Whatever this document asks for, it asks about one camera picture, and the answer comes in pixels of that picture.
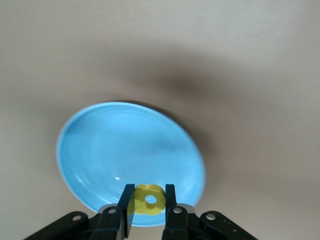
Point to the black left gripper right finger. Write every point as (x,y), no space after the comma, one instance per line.
(175,222)

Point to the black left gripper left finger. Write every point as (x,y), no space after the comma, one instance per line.
(110,222)

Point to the blue plate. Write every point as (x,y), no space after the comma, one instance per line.
(120,150)

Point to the yellow foam letter d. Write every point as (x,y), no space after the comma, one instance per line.
(142,200)

